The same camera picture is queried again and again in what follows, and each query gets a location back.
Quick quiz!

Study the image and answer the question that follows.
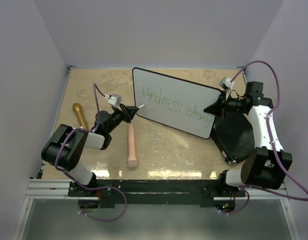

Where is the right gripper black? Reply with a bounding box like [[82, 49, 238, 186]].
[[204, 90, 246, 119]]

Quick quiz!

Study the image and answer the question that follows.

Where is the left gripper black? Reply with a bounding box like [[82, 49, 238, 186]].
[[106, 103, 138, 134]]

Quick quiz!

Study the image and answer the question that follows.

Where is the white whiteboard black frame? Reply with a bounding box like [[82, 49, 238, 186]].
[[132, 67, 221, 139]]

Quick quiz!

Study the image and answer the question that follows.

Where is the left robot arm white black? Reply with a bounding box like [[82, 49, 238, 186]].
[[41, 104, 139, 196]]

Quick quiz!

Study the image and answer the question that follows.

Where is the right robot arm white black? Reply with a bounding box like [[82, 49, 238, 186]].
[[204, 82, 292, 197]]

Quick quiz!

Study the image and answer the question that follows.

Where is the black keyboard case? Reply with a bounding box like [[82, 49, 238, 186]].
[[210, 112, 254, 166]]

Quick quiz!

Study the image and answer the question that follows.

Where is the pink toy microphone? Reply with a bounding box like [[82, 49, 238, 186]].
[[127, 124, 138, 169]]

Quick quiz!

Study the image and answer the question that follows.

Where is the gold toy microphone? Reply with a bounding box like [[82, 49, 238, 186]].
[[72, 102, 88, 129]]

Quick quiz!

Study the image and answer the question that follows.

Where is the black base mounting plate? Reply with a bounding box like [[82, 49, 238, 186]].
[[68, 179, 246, 208]]

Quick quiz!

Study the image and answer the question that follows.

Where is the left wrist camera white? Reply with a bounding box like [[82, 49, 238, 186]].
[[104, 94, 122, 106]]

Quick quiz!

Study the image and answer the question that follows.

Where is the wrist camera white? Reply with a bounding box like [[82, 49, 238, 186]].
[[104, 94, 122, 106], [219, 77, 234, 91]]

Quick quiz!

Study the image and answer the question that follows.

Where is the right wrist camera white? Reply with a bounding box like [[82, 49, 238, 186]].
[[219, 77, 234, 91]]

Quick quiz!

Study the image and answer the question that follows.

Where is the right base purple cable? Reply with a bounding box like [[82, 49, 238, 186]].
[[217, 184, 249, 216]]

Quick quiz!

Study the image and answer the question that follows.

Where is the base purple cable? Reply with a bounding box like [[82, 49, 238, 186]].
[[78, 186, 128, 222], [217, 184, 249, 216]]

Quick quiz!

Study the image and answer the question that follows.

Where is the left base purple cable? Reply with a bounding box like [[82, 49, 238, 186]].
[[78, 186, 128, 222]]

